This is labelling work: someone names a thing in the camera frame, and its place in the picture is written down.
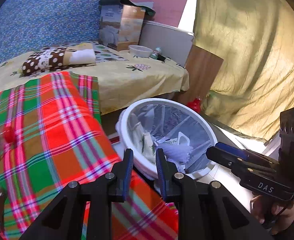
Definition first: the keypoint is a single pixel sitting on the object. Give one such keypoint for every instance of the white folded towel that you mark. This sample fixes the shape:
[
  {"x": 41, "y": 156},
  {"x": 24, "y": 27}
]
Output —
[{"x": 83, "y": 56}]

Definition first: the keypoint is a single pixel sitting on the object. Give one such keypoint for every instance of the white foam net sleeve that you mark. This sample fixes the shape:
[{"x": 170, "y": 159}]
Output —
[{"x": 177, "y": 152}]

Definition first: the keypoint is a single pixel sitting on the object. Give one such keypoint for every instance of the red plastic bag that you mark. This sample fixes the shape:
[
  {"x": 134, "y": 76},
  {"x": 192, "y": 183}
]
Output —
[{"x": 194, "y": 105}]

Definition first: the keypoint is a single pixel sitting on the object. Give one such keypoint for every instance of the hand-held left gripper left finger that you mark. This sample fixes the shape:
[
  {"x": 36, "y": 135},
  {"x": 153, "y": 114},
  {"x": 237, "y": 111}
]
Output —
[{"x": 128, "y": 171}]

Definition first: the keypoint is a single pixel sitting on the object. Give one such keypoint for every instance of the person's right hand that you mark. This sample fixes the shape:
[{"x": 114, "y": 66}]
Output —
[{"x": 258, "y": 212}]

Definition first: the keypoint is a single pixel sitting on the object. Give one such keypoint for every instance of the clear bin liner bag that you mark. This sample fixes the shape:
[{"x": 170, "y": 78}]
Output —
[{"x": 177, "y": 115}]

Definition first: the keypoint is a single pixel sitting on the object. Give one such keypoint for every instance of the brown cardboard box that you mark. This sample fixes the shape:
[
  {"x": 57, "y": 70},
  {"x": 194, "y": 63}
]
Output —
[{"x": 127, "y": 27}]

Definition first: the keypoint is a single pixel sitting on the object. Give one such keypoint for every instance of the white cabinet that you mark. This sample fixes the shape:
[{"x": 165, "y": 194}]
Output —
[{"x": 167, "y": 40}]

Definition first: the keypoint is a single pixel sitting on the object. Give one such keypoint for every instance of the yellow curtain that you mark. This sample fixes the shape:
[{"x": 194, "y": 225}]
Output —
[{"x": 249, "y": 42}]

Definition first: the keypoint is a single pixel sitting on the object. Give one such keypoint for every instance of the brown polka dot pillow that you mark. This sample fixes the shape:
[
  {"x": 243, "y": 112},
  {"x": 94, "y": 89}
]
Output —
[{"x": 34, "y": 65}]

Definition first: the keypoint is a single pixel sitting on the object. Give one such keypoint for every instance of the small black device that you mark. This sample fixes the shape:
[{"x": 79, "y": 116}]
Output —
[{"x": 162, "y": 58}]

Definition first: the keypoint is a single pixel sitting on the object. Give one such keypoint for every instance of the white bowl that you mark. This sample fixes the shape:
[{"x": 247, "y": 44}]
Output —
[{"x": 140, "y": 51}]

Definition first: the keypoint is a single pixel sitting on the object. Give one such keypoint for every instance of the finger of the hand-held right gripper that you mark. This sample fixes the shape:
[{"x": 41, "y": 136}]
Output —
[
  {"x": 219, "y": 156},
  {"x": 227, "y": 146}
]

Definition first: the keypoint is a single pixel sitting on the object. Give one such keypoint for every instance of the wooden panel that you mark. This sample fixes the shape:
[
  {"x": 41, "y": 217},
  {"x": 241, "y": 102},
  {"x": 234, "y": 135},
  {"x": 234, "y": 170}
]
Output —
[{"x": 202, "y": 72}]

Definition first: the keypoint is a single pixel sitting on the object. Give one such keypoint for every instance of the small green capped bottle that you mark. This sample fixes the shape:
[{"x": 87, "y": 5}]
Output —
[{"x": 155, "y": 53}]

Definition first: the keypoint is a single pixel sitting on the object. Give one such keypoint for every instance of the yellow printed bedsheet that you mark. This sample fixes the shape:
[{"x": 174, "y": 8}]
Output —
[{"x": 137, "y": 85}]

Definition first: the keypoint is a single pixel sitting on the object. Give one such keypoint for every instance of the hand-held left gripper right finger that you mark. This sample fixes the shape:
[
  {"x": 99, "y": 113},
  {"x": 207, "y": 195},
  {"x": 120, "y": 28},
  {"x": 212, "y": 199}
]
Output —
[{"x": 161, "y": 173}]

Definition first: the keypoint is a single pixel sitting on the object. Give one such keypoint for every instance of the plaid blanket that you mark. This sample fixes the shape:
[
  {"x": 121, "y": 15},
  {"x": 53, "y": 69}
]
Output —
[{"x": 49, "y": 130}]

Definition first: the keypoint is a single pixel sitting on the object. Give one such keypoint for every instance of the clear bottle with red cap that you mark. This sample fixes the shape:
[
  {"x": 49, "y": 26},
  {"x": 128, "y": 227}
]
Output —
[{"x": 8, "y": 133}]

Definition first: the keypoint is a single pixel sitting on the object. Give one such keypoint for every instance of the white round bin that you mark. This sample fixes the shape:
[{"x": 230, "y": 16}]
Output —
[{"x": 123, "y": 122}]

